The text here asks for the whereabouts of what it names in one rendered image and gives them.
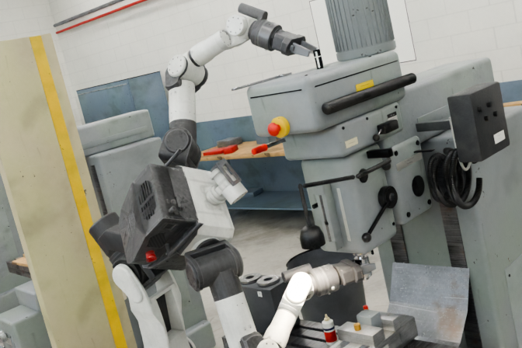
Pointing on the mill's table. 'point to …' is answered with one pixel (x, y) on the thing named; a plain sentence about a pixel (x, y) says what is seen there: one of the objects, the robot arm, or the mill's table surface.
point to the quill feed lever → (387, 195)
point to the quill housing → (353, 199)
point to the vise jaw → (369, 335)
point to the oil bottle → (329, 331)
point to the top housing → (322, 93)
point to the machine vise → (396, 325)
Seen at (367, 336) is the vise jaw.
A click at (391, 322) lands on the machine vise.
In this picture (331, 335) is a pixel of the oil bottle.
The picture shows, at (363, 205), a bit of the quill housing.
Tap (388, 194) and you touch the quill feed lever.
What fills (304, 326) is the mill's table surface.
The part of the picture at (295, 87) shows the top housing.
